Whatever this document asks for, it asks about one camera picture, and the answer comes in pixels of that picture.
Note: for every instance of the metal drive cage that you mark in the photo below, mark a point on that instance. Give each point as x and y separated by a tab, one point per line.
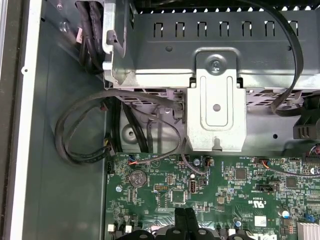
162	57

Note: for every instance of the black RAM slot white clips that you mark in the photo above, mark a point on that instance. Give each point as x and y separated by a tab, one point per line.
111	228
128	229

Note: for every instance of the white barcode sticker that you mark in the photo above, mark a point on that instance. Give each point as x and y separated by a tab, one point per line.
260	221

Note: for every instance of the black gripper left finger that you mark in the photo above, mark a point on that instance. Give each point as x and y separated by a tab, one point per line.
179	217

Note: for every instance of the black PC case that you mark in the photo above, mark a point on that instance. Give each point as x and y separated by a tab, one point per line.
62	200

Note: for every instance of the green motherboard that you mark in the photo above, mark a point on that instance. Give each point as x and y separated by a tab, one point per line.
140	200

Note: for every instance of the internal USB port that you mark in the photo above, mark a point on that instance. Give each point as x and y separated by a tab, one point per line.
193	186

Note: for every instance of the black plastic bay housing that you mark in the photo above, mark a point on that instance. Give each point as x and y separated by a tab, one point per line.
307	125

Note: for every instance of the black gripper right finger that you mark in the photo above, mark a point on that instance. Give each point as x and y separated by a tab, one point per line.
190	217

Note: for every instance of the silver board screw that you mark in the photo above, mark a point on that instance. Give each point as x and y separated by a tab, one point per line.
118	188

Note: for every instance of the silver coin cell battery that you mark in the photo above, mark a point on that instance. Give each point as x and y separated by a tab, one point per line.
137	178

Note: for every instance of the silver metal bracket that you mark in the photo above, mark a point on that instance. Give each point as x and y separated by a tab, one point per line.
216	125

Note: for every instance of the black power connector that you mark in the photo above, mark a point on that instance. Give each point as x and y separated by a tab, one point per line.
109	167

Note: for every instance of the silver finned heatsink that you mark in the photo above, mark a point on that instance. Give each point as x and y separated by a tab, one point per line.
308	231

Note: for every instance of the black square chip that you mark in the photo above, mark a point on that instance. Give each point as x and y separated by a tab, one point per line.
240	174

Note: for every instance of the black header connector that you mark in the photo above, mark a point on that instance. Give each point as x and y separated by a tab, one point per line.
267	188

